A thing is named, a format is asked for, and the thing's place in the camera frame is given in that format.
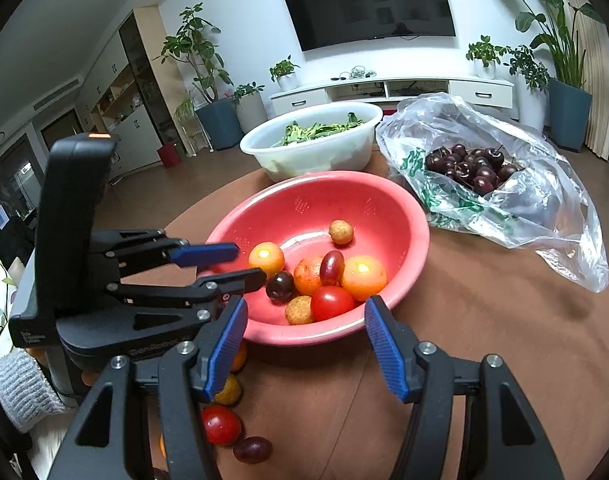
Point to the large-leaved plant in blue pot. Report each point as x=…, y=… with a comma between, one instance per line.
x=569, y=115

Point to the black wall television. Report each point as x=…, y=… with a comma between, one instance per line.
x=369, y=5

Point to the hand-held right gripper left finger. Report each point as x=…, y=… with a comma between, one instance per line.
x=224, y=355

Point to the tall tree in blue pot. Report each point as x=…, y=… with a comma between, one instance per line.
x=219, y=125

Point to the pile of dark cherries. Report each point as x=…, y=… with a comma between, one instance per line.
x=479, y=172

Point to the red grape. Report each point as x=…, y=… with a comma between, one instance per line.
x=253, y=449
x=332, y=266

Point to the yellow-orange tangerine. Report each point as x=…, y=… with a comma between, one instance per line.
x=267, y=258

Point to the white television cabinet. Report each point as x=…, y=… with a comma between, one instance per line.
x=489, y=94

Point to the clear plastic bag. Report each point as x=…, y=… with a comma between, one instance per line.
x=549, y=210

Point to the speckled yellow longan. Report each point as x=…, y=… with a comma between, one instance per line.
x=341, y=232
x=299, y=310
x=229, y=391

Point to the thin-leaved potted plant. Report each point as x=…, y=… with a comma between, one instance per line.
x=187, y=110

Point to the large orange tangerine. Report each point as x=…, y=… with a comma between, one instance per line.
x=364, y=276

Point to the red bin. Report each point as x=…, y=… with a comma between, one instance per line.
x=169, y=156

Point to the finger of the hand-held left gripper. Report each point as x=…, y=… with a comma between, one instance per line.
x=244, y=280
x=204, y=254

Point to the white wall cabinet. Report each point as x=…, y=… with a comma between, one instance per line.
x=134, y=130

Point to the reddish orange tangerine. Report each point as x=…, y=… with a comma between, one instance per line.
x=309, y=275

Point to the dark purple grape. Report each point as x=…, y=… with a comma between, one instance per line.
x=160, y=475
x=280, y=286

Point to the plant in ribbed white pot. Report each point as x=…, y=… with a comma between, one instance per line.
x=252, y=112

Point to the white plastic basin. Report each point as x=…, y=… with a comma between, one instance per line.
x=309, y=160

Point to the small plant in white pot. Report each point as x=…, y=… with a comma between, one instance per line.
x=287, y=81
x=487, y=67

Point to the green leafy vegetables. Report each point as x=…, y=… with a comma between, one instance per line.
x=314, y=130

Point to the ceiling air vent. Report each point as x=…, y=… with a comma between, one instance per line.
x=57, y=94

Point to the dark glass-door cabinet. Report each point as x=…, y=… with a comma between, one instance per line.
x=149, y=60

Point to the red tomato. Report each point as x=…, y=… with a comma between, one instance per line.
x=220, y=425
x=332, y=304

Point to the beige curtain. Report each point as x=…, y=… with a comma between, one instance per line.
x=596, y=85

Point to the red plastic colander bowl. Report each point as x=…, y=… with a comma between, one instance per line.
x=384, y=210

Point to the small orange tangerine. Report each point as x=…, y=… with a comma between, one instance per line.
x=239, y=360
x=162, y=445

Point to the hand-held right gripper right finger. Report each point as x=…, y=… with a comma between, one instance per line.
x=387, y=355

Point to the bushy plant in white pot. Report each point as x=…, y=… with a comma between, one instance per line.
x=531, y=107

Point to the brown door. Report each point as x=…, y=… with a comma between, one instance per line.
x=62, y=130

